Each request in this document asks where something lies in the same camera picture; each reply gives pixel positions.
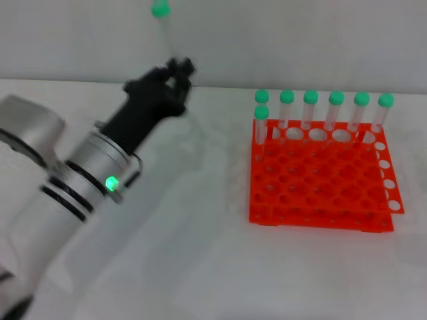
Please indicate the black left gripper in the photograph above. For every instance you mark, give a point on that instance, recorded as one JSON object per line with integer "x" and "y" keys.
{"x": 143, "y": 100}

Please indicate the clear test tube green cap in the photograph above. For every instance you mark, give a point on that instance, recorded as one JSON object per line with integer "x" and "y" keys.
{"x": 287, "y": 97}
{"x": 362, "y": 99}
{"x": 262, "y": 112}
{"x": 386, "y": 100}
{"x": 262, "y": 96}
{"x": 160, "y": 9}
{"x": 310, "y": 97}
{"x": 336, "y": 98}

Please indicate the orange plastic test tube rack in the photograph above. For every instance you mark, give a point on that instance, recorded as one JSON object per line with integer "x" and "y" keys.
{"x": 317, "y": 186}

